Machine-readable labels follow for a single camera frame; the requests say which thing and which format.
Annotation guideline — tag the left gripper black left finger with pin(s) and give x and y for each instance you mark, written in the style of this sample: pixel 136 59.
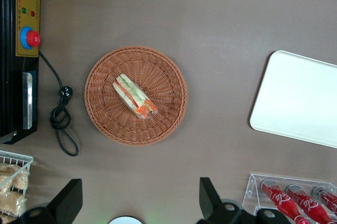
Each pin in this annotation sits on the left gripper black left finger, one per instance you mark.
pixel 67 203

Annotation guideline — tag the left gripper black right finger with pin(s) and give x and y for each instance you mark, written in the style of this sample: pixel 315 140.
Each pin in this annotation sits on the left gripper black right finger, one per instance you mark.
pixel 210 203

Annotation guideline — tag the triangle sandwich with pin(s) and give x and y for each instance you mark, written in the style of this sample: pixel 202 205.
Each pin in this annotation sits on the triangle sandwich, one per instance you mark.
pixel 133 95

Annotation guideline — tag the round brown wicker basket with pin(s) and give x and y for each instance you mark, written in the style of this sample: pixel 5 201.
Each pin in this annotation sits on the round brown wicker basket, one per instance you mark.
pixel 163 76

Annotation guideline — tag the beige plastic tray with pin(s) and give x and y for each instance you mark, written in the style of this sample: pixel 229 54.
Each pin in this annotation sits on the beige plastic tray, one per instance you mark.
pixel 297 97

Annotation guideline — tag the clear acrylic bottle rack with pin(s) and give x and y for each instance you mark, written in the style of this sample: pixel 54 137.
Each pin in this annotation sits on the clear acrylic bottle rack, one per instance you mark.
pixel 250 189

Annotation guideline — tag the bagged rice cracker snack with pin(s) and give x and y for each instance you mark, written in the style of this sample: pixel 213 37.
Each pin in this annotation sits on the bagged rice cracker snack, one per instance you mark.
pixel 11 203
pixel 5 219
pixel 6 172
pixel 21 180

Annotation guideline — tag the red cola bottle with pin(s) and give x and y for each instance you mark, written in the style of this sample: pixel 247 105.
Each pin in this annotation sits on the red cola bottle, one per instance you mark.
pixel 279 199
pixel 306 204
pixel 329 200

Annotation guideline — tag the black sealing machine yellow panel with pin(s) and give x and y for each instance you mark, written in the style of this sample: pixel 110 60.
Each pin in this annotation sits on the black sealing machine yellow panel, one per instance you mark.
pixel 10 76

